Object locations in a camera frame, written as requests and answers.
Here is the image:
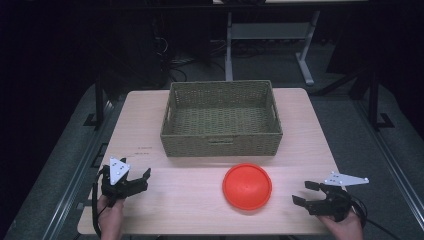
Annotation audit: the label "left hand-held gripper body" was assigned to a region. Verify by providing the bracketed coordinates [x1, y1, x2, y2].
[98, 156, 142, 208]

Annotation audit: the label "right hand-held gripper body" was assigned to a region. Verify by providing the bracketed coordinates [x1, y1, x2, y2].
[304, 171, 370, 223]

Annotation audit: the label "orange round plate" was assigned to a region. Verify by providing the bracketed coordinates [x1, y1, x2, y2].
[222, 162, 273, 211]

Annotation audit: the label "green woven basket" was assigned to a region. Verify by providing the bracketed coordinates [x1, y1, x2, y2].
[160, 79, 284, 158]

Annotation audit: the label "person's left hand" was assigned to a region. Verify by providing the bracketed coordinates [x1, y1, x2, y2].
[96, 194, 125, 240]

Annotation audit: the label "person's right hand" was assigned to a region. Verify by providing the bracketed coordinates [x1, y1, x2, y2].
[316, 212, 365, 240]

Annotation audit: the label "black metal stand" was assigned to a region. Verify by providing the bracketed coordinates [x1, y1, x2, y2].
[83, 71, 105, 130]
[367, 68, 396, 132]

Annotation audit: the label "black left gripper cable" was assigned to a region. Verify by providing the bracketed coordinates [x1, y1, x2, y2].
[91, 168, 109, 239]

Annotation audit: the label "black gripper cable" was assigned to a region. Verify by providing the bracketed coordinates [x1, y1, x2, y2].
[348, 194, 403, 240]
[91, 168, 109, 239]

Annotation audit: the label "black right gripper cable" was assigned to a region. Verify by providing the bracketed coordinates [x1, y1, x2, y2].
[348, 194, 403, 240]

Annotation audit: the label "metal floor rail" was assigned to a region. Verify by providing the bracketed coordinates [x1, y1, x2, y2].
[353, 99, 424, 231]
[41, 99, 116, 240]

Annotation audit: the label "black floor cables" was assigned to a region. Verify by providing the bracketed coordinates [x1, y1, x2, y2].
[151, 34, 228, 83]

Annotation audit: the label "white metal desk frame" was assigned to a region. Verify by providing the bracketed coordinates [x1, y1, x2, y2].
[224, 9, 321, 87]

